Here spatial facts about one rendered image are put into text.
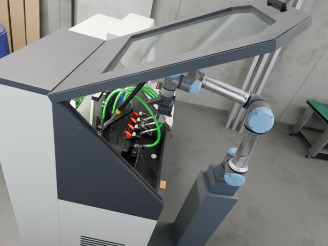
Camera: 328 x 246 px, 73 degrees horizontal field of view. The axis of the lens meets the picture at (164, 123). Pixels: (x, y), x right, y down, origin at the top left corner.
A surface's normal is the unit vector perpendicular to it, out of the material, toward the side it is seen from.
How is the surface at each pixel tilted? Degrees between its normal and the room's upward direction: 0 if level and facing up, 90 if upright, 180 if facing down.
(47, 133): 90
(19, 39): 84
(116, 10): 81
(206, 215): 90
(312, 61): 90
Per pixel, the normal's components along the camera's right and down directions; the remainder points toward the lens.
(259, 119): -0.23, 0.41
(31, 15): 0.05, 0.48
